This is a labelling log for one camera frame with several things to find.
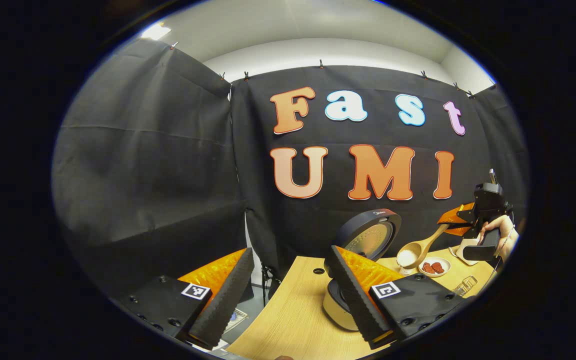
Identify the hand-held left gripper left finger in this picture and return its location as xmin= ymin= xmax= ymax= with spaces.
xmin=110 ymin=247 xmax=255 ymax=351

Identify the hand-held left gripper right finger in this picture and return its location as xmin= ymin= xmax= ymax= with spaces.
xmin=324 ymin=245 xmax=474 ymax=350

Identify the wooden spoon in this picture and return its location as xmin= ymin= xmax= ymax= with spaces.
xmin=396 ymin=223 xmax=450 ymax=269

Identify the metal wire chopstick holder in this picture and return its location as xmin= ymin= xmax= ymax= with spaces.
xmin=452 ymin=275 xmax=479 ymax=297

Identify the black beige rice cooker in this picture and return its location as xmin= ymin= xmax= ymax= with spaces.
xmin=322 ymin=208 xmax=403 ymax=332

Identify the white toaster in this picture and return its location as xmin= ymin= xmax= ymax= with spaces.
xmin=449 ymin=237 xmax=489 ymax=266

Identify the white ribbed object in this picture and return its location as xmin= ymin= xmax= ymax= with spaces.
xmin=222 ymin=307 xmax=249 ymax=337

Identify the white round plate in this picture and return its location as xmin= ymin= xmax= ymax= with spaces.
xmin=418 ymin=256 xmax=452 ymax=278

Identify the black stand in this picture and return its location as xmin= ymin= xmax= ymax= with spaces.
xmin=262 ymin=265 xmax=281 ymax=306

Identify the black backdrop cloth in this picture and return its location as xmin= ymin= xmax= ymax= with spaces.
xmin=50 ymin=37 xmax=530 ymax=301

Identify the row of black clips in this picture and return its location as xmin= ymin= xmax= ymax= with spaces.
xmin=169 ymin=41 xmax=497 ymax=99

